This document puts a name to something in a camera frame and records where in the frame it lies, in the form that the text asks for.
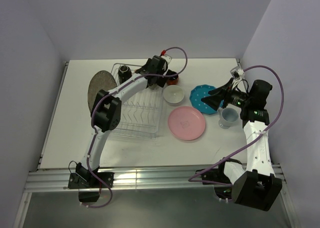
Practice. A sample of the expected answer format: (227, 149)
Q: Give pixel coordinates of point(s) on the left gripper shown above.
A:
(161, 81)

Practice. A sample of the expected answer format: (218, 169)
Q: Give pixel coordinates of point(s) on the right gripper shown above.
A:
(214, 101)

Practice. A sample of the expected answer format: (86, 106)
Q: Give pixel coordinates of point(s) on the blue polka dot plate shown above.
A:
(196, 95)

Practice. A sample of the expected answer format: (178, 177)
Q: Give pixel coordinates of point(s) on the light blue footed cup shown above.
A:
(228, 117)

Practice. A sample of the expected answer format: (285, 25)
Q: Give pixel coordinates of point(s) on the black mug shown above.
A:
(124, 73)

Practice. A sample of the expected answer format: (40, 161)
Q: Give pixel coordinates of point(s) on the speckled grey plate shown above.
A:
(102, 80)

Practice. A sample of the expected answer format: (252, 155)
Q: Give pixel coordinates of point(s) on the small olive green cup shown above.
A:
(153, 87)

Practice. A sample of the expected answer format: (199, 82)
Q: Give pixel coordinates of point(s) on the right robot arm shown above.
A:
(256, 185)

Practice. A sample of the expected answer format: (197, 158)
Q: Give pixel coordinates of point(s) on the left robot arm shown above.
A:
(105, 99)

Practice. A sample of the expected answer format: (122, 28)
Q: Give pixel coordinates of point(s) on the black and orange cup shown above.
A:
(172, 80)

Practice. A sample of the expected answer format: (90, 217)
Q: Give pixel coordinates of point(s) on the white bowl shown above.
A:
(173, 95)

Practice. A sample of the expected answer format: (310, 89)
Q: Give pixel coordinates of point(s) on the pink plate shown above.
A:
(186, 123)

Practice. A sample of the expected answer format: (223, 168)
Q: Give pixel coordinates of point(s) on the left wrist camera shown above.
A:
(165, 56)

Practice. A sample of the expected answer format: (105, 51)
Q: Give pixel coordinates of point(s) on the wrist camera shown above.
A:
(237, 73)
(165, 56)

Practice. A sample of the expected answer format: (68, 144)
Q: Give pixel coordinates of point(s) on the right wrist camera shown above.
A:
(237, 73)

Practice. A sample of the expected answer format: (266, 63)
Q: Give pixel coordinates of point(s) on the white wire dish rack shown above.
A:
(140, 115)

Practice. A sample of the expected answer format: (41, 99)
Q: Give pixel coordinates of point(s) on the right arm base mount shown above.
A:
(215, 175)

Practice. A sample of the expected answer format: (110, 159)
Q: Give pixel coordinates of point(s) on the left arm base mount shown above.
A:
(88, 190)

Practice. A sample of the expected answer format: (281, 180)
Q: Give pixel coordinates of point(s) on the aluminium mounting rail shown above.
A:
(124, 178)

